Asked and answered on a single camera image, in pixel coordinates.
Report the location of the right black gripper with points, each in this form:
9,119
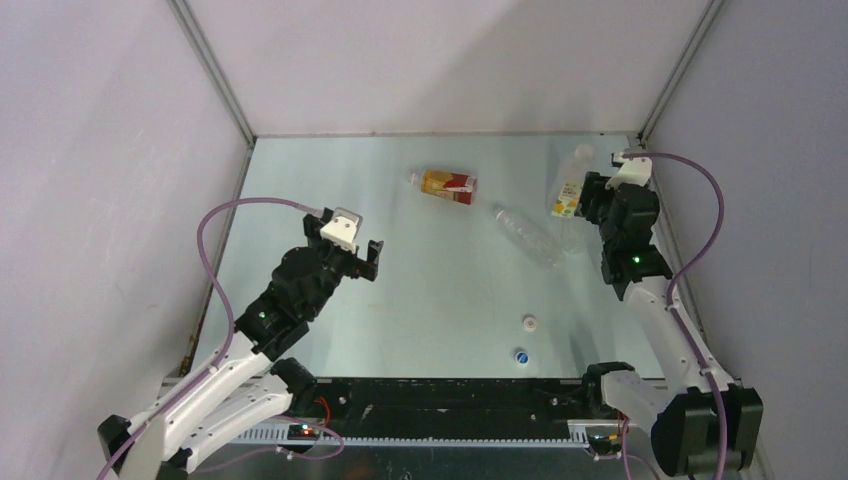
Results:
594,189

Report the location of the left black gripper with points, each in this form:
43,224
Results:
368,267

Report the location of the blue bottle cap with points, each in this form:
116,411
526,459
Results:
521,357

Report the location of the clear crushed plastic bottle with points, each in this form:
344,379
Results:
572,233

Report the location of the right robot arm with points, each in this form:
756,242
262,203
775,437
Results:
703,421

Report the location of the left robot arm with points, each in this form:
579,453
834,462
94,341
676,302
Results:
247,379

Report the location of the clear bottle yellow label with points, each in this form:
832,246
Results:
566,188

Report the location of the orange red label bottle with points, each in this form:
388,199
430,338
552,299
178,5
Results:
456,187

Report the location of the white bottle cap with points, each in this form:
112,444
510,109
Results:
530,323

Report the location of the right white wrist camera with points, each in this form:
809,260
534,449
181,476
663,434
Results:
632,168

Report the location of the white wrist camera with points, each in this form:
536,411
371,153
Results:
342,229
632,168

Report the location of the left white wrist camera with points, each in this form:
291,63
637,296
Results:
342,229

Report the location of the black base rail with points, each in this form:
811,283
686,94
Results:
451,409

